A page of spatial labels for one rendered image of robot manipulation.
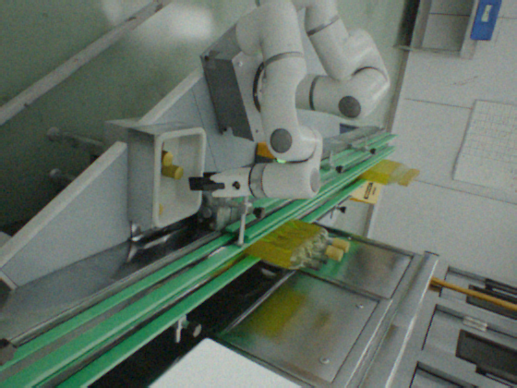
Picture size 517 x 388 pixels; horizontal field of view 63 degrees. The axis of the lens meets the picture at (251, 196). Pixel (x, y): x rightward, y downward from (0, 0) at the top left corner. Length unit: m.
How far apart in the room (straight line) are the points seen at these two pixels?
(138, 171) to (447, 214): 6.44
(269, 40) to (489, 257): 6.64
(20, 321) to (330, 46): 0.84
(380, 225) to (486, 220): 1.55
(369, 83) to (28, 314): 0.87
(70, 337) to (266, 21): 0.69
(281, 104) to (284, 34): 0.15
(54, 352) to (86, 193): 0.33
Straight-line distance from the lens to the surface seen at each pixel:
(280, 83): 0.83
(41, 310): 0.84
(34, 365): 0.76
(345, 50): 1.05
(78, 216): 0.95
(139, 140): 0.96
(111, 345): 0.90
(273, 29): 0.89
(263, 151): 1.46
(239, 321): 1.12
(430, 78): 6.91
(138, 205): 1.00
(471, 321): 1.47
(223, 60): 1.10
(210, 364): 0.99
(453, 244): 7.29
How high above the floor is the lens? 1.44
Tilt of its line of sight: 27 degrees down
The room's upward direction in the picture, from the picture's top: 107 degrees clockwise
